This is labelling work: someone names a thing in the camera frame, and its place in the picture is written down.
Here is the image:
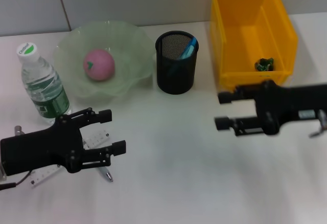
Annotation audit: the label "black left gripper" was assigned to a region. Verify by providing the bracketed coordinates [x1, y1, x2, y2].
[0, 107, 127, 177]

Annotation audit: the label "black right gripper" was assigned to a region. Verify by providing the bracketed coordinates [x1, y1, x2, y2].
[214, 80, 327, 137]

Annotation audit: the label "clear plastic ruler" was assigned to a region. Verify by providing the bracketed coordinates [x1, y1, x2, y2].
[30, 129, 111, 188]

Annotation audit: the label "green plastic wrapper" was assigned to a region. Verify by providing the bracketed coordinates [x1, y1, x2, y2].
[254, 57, 275, 72]

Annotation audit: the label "pink peach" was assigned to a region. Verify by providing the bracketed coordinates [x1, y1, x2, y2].
[83, 49, 115, 82]

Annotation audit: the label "blue scissors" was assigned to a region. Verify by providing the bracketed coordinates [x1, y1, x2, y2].
[167, 36, 200, 78]

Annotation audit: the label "clear green-label water bottle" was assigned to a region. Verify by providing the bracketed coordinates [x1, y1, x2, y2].
[16, 42, 73, 125]

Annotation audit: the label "white grey ballpoint pen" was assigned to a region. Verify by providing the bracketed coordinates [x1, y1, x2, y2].
[81, 138, 114, 183]

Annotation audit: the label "black mesh pen cup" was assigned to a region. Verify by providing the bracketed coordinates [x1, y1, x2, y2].
[155, 31, 200, 96]

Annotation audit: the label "green glass fruit plate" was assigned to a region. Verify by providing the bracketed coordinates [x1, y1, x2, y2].
[53, 20, 156, 106]

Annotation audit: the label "yellow plastic bin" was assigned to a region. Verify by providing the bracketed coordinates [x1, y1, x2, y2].
[209, 0, 299, 92]

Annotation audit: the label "grey right arm cable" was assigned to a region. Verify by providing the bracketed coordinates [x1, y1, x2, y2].
[308, 109, 327, 139]

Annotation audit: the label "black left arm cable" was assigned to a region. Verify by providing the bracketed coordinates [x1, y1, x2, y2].
[0, 169, 34, 191]

